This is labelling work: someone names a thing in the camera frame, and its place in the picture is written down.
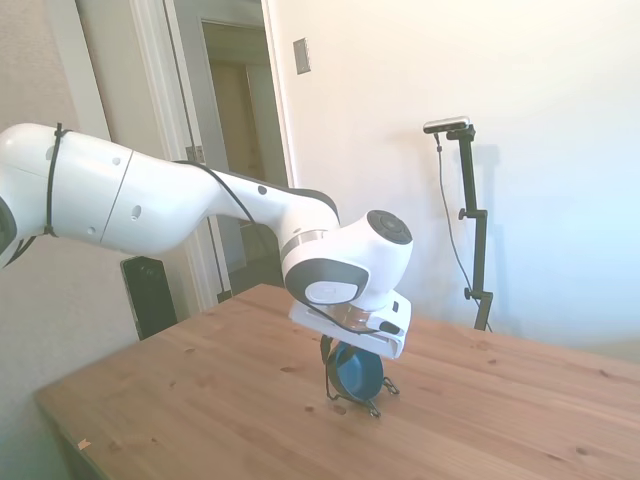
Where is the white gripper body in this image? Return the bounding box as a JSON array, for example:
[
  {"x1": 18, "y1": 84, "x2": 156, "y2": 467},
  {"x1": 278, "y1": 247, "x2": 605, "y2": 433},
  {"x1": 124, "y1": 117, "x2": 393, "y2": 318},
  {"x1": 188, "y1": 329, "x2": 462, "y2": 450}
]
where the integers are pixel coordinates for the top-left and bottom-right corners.
[{"x1": 289, "y1": 299, "x2": 406, "y2": 361}]

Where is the blue bowl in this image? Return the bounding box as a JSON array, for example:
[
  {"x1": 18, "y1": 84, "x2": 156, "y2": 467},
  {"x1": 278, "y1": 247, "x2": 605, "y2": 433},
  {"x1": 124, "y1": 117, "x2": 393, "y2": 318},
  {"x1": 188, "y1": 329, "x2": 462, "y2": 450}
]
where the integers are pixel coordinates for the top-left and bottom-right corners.
[{"x1": 327, "y1": 343, "x2": 386, "y2": 403}]

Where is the black box speaker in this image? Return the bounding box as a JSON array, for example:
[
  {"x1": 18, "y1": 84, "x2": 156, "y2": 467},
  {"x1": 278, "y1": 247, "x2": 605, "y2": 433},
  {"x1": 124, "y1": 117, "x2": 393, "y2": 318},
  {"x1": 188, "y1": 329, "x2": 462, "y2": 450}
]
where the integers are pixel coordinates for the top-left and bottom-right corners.
[{"x1": 119, "y1": 255, "x2": 178, "y2": 342}]

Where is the wooden hallway door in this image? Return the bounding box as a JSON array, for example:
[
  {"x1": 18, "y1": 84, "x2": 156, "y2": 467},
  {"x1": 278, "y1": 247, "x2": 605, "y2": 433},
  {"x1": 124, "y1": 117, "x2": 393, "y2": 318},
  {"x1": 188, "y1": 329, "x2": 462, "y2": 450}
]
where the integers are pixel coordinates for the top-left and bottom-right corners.
[{"x1": 208, "y1": 60, "x2": 272, "y2": 181}]

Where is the grey open door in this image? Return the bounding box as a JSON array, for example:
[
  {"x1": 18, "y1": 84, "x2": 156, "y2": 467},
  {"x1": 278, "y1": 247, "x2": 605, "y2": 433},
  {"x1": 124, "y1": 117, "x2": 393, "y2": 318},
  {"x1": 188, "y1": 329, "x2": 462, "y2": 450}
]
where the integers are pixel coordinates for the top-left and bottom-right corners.
[{"x1": 166, "y1": 0, "x2": 247, "y2": 301}]

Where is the white door with knob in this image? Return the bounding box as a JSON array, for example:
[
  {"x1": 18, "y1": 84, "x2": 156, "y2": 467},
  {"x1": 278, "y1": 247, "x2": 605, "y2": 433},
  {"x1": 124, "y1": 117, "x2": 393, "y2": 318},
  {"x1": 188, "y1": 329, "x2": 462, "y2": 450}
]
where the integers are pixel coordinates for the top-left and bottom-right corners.
[{"x1": 74, "y1": 0, "x2": 177, "y2": 162}]

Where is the black wire bowl rack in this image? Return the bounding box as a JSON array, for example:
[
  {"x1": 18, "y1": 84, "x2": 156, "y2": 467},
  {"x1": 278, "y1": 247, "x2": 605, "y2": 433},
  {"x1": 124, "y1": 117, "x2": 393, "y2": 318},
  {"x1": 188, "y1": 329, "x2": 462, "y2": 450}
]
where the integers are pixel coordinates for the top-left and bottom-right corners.
[{"x1": 322, "y1": 357, "x2": 401, "y2": 419}]

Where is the black camera stand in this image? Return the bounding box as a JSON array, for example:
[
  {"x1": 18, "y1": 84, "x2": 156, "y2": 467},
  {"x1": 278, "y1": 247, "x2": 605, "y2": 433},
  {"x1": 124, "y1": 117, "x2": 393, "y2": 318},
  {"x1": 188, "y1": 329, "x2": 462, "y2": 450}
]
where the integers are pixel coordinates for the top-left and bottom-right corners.
[{"x1": 445, "y1": 125, "x2": 495, "y2": 332}]

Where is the silver black exterior camera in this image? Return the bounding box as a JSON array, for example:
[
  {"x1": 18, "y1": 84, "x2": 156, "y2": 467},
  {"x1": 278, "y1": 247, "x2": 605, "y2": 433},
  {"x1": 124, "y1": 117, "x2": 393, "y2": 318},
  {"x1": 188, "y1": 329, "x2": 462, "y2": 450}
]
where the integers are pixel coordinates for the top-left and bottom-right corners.
[{"x1": 422, "y1": 115, "x2": 473, "y2": 136}]

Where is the grey wall switch plate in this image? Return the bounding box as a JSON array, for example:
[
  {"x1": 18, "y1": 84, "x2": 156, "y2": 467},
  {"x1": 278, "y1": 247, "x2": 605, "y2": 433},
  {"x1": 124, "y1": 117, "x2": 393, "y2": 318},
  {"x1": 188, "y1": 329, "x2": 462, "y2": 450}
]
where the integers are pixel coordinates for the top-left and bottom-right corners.
[{"x1": 292, "y1": 36, "x2": 313, "y2": 77}]

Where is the black arm strap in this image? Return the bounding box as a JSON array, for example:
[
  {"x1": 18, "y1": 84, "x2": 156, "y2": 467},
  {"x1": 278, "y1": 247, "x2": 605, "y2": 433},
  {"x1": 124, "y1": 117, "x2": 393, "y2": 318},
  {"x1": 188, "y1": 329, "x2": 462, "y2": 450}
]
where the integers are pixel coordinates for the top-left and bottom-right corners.
[{"x1": 42, "y1": 122, "x2": 74, "y2": 238}]

